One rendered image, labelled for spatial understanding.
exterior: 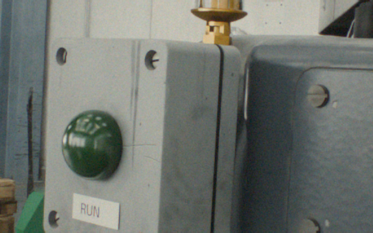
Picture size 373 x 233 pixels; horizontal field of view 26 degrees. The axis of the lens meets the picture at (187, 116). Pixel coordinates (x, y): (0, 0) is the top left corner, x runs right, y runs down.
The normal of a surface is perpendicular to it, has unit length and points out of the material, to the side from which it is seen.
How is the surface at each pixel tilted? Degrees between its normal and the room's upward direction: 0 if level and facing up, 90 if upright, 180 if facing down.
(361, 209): 90
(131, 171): 90
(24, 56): 90
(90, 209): 90
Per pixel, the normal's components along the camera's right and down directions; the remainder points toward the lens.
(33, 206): -0.47, -0.67
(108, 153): 0.39, 0.18
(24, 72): 0.72, 0.07
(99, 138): 0.15, -0.21
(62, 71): -0.70, 0.00
